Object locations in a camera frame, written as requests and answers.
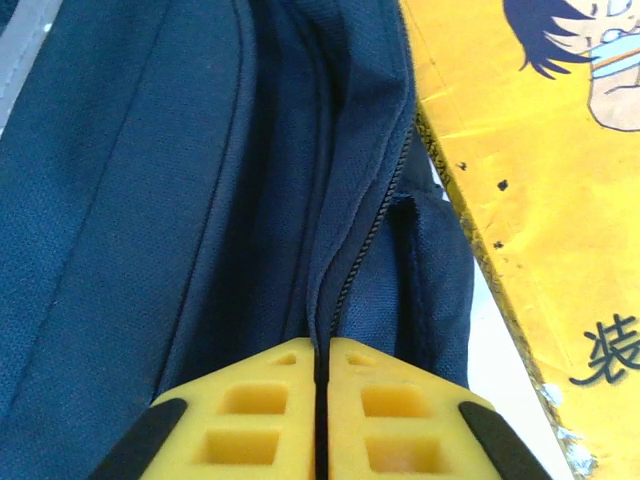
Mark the navy blue backpack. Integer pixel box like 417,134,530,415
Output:
0,0,476,409

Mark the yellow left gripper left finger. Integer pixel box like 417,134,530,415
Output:
89,337,317,480

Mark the yellow cartoon cover book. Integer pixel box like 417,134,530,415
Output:
399,0,640,480

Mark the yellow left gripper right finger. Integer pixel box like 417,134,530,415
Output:
327,337,551,480

